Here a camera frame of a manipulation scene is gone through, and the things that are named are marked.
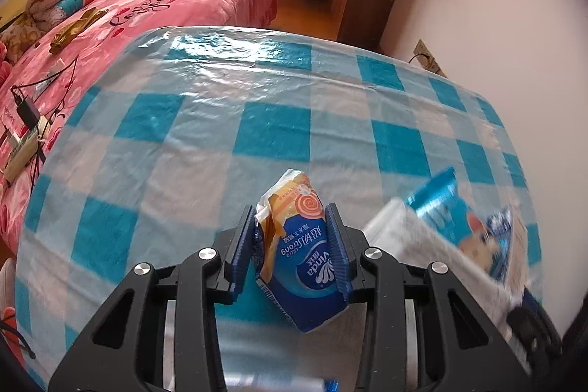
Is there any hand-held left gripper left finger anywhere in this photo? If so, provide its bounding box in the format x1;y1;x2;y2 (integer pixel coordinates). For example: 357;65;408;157
48;204;258;392

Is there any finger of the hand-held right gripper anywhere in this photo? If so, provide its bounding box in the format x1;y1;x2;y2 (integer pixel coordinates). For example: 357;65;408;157
505;286;566;370

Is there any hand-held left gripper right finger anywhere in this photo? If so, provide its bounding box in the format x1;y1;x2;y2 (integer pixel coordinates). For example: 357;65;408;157
324;203;534;392

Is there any blue tissue pack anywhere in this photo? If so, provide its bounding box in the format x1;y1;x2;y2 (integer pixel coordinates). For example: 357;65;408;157
252;168;347;334

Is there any pile of packets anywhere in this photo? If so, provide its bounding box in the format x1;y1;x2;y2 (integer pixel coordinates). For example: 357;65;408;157
362;197;529;356

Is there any blue cartoon snack packet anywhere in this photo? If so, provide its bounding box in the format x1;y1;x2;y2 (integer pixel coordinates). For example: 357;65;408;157
404;167;517;283

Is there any blue checked tablecloth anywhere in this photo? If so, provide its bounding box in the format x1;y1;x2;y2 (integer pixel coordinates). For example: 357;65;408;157
14;25;543;392

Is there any white soft bag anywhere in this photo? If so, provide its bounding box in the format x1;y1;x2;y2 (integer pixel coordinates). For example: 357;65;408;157
0;256;17;305

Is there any beige power strip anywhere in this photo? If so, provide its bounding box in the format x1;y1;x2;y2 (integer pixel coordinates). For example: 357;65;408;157
4;116;49;184

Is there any black charger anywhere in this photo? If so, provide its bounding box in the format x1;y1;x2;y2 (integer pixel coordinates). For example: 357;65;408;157
11;86;41;129

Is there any small clear plastic packet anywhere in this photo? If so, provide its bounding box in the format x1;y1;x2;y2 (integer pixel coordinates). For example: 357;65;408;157
34;59;67;92

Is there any bed with pink blanket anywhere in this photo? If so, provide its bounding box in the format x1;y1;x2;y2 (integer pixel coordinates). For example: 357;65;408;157
0;0;279;255

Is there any gold cloth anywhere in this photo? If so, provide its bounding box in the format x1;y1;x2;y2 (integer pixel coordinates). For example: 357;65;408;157
50;6;108;55

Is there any tan floral pillow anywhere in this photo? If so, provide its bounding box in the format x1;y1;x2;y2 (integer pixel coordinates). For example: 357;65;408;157
0;22;44;62

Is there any wall socket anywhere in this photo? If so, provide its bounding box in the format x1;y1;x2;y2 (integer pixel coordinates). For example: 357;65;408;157
411;39;448;78

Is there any thick black cable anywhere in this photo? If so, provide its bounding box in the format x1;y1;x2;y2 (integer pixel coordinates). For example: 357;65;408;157
0;316;37;360

